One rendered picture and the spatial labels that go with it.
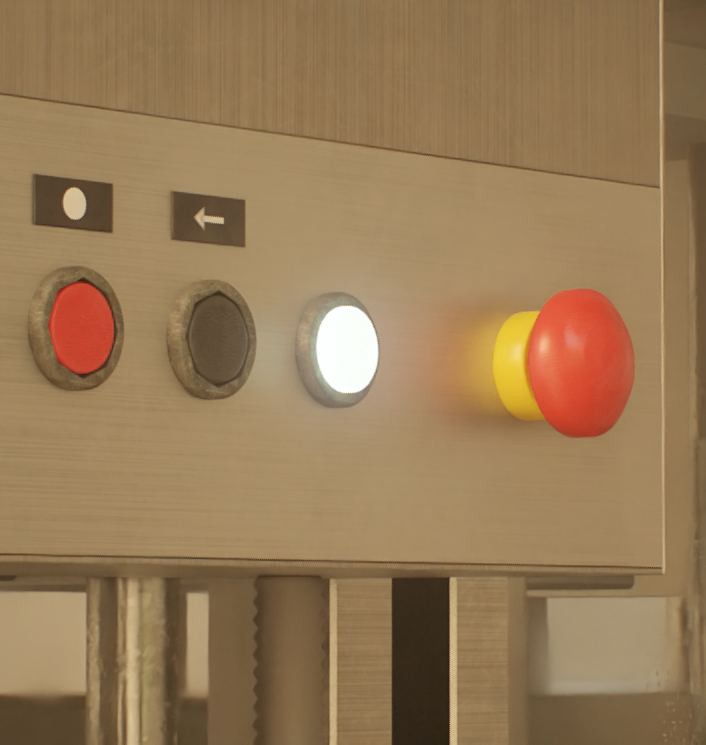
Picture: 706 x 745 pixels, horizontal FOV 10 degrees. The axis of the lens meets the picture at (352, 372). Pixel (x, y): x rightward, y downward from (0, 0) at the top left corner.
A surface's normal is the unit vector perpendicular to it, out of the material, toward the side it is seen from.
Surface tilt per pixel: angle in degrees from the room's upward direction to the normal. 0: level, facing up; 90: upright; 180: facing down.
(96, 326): 90
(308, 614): 58
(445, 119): 90
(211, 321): 90
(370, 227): 90
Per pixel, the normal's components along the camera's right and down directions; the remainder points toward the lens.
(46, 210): 0.76, -0.04
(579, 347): 0.34, -0.22
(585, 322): 0.44, -0.43
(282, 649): -0.10, -0.59
